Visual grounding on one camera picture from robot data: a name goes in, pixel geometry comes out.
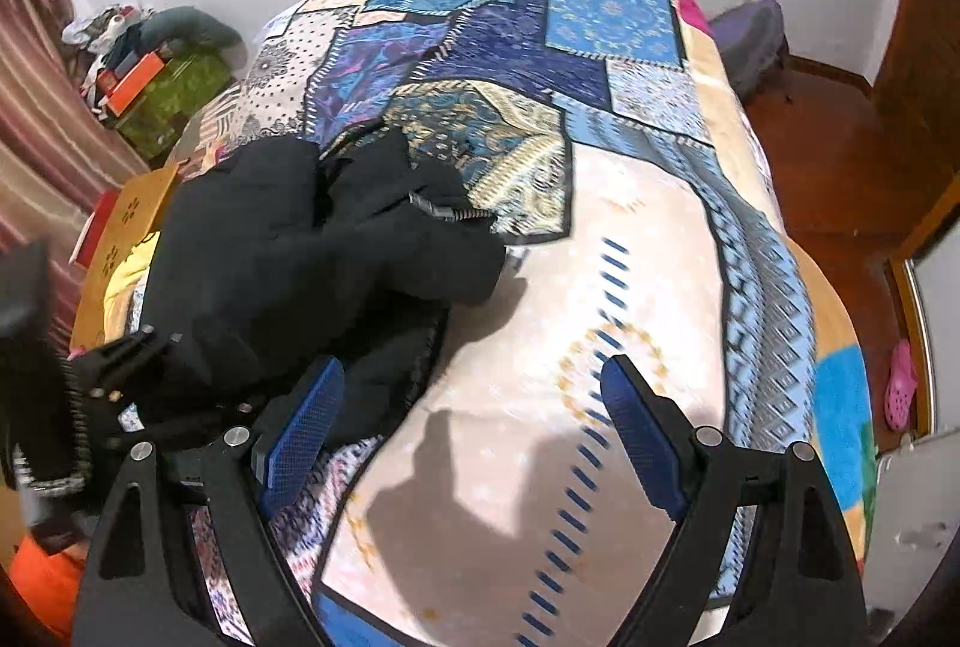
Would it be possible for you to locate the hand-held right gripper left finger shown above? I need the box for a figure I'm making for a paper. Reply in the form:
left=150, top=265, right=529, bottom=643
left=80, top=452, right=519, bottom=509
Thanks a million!
left=71, top=356, right=346, bottom=647

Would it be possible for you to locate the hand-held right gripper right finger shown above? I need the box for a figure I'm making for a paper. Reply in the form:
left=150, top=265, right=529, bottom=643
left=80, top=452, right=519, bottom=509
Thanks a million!
left=600, top=353, right=871, bottom=647

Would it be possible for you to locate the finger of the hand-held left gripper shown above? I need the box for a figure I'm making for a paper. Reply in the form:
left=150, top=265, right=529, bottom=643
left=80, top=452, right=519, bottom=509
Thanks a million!
left=71, top=330, right=181, bottom=394
left=112, top=399, right=260, bottom=451

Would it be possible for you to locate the black zip hoodie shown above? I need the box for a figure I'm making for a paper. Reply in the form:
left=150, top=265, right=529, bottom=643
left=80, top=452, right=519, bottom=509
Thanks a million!
left=139, top=122, right=509, bottom=468

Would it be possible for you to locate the pile of mixed clothes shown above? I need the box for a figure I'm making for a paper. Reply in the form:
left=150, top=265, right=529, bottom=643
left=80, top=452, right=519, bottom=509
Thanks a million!
left=64, top=5, right=155, bottom=109

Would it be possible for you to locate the yellow blanket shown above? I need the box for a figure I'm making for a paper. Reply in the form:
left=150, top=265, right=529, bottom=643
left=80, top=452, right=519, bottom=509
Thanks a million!
left=103, top=240, right=160, bottom=327

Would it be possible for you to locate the red box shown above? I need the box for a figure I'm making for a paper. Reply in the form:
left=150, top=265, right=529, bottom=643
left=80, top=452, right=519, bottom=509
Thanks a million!
left=71, top=189, right=122, bottom=267

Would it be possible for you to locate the wooden folding table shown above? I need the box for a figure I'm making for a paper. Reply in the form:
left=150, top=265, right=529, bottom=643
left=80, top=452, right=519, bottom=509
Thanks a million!
left=71, top=163, right=185, bottom=348

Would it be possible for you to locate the orange cloth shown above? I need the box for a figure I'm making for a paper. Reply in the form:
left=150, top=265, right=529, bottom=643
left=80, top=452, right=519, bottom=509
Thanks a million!
left=11, top=531, right=89, bottom=642

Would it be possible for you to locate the patchwork printed blanket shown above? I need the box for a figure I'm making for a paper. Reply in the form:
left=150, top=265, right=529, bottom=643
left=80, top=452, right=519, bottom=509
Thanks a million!
left=124, top=0, right=880, bottom=647

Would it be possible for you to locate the striped pink curtain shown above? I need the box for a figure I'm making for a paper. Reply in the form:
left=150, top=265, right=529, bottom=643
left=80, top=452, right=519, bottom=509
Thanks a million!
left=0, top=0, right=152, bottom=292

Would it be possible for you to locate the pink clog shoe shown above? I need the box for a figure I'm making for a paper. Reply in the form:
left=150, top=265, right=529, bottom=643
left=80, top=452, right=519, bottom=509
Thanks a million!
left=885, top=339, right=920, bottom=432

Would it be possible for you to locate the green cardboard box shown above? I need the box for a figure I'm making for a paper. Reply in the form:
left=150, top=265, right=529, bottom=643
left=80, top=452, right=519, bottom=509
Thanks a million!
left=116, top=50, right=238, bottom=162

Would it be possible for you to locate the orange flat box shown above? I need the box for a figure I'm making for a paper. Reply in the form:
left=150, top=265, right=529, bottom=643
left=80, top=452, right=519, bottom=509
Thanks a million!
left=105, top=53, right=167, bottom=120

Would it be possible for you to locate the grey metal panel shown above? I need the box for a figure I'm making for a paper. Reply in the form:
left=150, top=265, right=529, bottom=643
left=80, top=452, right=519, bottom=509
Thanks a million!
left=862, top=433, right=960, bottom=612

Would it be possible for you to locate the purple cushion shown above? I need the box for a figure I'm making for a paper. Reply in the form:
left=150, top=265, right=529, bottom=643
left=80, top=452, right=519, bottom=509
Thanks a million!
left=709, top=0, right=790, bottom=102

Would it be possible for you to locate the brown wooden door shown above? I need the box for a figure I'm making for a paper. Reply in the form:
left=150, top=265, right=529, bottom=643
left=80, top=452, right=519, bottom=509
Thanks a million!
left=874, top=0, right=960, bottom=127

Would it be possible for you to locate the white panel with wooden frame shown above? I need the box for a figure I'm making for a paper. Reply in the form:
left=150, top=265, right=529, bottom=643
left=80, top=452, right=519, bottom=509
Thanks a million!
left=887, top=233, right=960, bottom=439

